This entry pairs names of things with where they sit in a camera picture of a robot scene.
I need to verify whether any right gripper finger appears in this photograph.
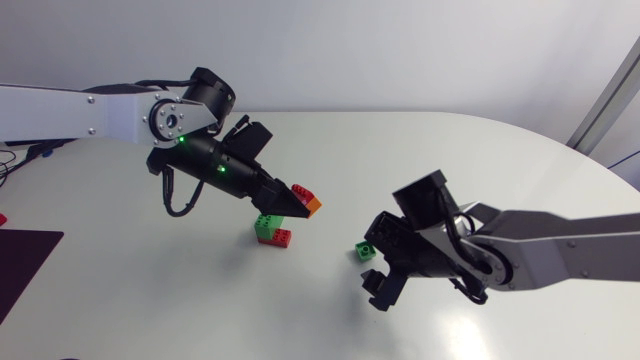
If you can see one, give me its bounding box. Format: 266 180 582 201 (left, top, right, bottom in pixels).
360 268 409 313

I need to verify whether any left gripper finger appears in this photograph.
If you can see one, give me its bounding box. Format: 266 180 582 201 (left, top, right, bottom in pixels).
263 179 312 220

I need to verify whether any small green toy brick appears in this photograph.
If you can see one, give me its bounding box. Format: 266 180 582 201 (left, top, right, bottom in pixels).
354 240 378 263

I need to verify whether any dark mat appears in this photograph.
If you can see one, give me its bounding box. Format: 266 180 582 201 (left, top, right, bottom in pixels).
0 228 66 326

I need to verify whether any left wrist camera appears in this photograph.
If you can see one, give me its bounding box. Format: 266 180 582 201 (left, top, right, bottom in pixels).
223 114 274 162

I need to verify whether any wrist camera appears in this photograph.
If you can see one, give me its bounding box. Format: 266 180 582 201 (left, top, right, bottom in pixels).
223 114 274 162
391 169 460 232

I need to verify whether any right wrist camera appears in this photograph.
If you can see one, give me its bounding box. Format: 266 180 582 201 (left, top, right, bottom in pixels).
391 169 460 232

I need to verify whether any black cable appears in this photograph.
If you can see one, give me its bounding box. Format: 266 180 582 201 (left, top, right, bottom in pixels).
0 140 69 189

